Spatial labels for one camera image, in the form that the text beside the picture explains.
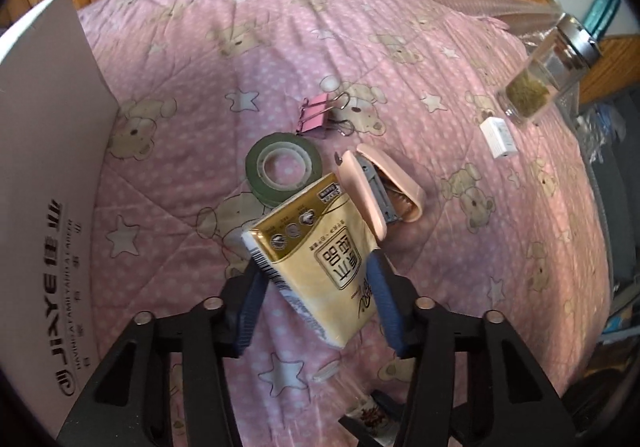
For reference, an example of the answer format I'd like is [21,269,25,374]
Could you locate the glass bottle with tea leaves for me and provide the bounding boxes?
[497,13,604,126]

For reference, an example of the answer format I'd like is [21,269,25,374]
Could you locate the green tape roll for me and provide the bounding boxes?
[245,132,324,207]

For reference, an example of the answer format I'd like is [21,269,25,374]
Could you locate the clear bubble wrap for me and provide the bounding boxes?
[405,0,566,48]

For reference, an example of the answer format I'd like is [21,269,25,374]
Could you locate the red white staples box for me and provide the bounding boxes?
[345,389,406,447]

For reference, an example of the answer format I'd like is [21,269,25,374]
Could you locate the small white adapter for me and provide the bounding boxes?
[480,117,517,160]

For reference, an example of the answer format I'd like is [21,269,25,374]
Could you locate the yellow tissue packet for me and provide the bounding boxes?
[241,172,384,349]

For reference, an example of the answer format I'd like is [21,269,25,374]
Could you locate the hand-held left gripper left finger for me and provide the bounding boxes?
[55,269,269,447]

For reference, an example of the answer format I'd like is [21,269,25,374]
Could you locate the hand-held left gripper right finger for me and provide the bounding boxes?
[369,251,577,447]

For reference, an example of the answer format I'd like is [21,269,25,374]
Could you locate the teal foam strips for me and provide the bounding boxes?
[582,0,624,36]

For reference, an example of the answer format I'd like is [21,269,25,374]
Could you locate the pink stapler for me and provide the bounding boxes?
[334,143,426,242]

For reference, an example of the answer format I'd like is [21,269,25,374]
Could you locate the white cardboard box yellow tape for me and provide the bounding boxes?
[0,0,121,428]

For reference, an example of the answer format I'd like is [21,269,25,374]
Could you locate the pink binder clip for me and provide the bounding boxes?
[296,93,355,140]

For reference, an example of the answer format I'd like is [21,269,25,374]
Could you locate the dark clutter pile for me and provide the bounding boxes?
[575,87,640,378]

